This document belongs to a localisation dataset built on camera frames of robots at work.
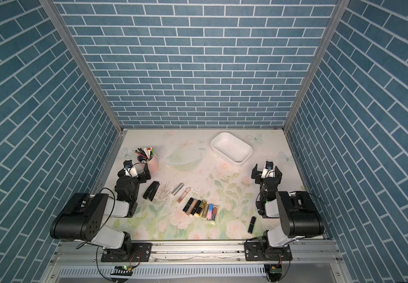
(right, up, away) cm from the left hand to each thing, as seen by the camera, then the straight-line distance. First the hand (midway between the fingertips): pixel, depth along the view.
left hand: (141, 164), depth 89 cm
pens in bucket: (0, +4, +5) cm, 7 cm away
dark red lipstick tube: (+38, -23, -5) cm, 44 cm away
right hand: (+66, -1, +1) cm, 66 cm away
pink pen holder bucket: (+5, -1, +3) cm, 6 cm away
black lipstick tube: (+24, -20, -3) cm, 32 cm away
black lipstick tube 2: (+55, -27, -9) cm, 62 cm away
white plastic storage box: (+48, +8, +21) cm, 54 cm away
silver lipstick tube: (+18, -13, +2) cm, 23 cm away
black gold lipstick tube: (+30, -21, -5) cm, 37 cm away
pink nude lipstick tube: (+21, -16, +1) cm, 27 cm away
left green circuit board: (-1, -42, -17) cm, 45 cm away
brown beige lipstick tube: (+26, -21, -4) cm, 34 cm away
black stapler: (+5, -14, +1) cm, 15 cm away
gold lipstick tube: (+32, -20, -4) cm, 38 cm away
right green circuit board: (+63, -43, -17) cm, 78 cm away
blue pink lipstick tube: (+35, -22, -6) cm, 42 cm away
